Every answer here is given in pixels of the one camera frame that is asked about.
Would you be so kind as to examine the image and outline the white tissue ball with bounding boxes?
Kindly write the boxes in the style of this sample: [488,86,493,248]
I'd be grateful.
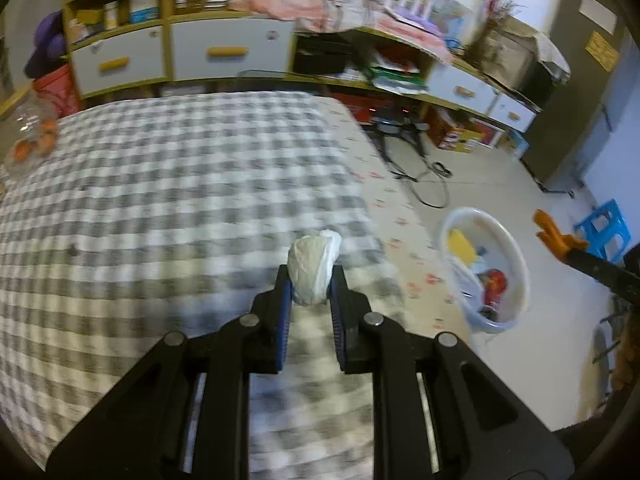
[287,229,344,307]

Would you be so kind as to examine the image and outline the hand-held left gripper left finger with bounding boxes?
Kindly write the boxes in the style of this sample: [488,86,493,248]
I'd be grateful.
[47,265,293,480]

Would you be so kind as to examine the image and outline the wooden shelf cabinet with drawers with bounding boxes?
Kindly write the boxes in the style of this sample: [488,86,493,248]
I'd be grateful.
[62,0,297,102]

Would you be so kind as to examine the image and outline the purple plush toy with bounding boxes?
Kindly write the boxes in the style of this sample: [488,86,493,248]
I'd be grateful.
[24,12,69,81]

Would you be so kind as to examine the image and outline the dark grey fridge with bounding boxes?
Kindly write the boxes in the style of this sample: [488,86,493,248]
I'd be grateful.
[519,0,637,194]

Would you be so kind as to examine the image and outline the low wooden cabinet with drawers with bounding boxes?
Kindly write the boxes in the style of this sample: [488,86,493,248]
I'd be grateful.
[289,27,544,137]

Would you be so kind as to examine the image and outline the glass jar with oranges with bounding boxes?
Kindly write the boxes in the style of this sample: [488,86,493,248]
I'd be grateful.
[0,89,62,172]

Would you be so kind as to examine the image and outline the red crushed can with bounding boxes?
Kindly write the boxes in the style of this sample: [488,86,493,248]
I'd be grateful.
[479,268,509,307]

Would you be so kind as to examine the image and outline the yellow sponge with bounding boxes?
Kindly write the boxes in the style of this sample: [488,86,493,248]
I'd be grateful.
[447,228,479,268]

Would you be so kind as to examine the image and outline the colourful map board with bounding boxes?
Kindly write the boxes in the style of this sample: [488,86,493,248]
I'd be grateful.
[384,0,474,37]

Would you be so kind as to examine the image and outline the white plastic basin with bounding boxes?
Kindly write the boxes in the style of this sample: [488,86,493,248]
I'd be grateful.
[438,206,530,335]

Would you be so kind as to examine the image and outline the yellow note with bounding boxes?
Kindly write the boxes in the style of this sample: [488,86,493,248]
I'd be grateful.
[584,31,621,72]

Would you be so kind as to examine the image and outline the blue plastic stool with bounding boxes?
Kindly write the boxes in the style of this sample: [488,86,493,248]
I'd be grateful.
[573,198,632,264]

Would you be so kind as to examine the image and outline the cloth-covered microwave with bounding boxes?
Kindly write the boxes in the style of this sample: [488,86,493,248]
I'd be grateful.
[482,27,572,107]

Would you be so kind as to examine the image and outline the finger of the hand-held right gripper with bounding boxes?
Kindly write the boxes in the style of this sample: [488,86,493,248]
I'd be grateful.
[531,208,640,307]

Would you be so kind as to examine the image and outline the dried branches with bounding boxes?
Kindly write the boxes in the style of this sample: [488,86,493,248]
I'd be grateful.
[462,0,522,67]

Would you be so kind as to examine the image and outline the black box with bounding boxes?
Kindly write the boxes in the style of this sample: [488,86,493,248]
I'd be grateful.
[292,34,354,76]

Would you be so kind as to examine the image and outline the green packet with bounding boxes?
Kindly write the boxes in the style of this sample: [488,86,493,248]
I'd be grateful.
[372,62,432,94]

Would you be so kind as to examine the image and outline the red bag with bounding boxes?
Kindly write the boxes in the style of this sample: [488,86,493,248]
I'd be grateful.
[32,63,81,116]

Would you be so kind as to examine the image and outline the yellow box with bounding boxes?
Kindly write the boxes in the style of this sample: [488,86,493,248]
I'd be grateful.
[74,8,104,29]

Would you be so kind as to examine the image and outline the white floral tablecloth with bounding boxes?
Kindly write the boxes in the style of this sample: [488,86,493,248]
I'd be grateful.
[319,97,482,357]

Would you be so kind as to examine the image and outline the colourful cardboard box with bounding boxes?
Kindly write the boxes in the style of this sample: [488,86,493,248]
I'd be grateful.
[437,109,484,154]

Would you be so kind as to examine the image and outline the white paper sheet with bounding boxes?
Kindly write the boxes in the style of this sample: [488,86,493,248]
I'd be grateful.
[578,0,619,34]

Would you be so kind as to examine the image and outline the black cables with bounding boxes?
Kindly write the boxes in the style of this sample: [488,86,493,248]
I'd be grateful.
[372,114,454,209]

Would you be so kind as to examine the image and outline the pink cloth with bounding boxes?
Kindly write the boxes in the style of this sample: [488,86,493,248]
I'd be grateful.
[229,0,332,32]

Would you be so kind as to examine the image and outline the blue and white box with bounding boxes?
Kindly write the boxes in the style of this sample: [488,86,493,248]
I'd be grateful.
[128,0,161,24]

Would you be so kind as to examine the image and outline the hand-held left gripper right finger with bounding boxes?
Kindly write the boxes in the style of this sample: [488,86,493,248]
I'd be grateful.
[327,266,574,480]

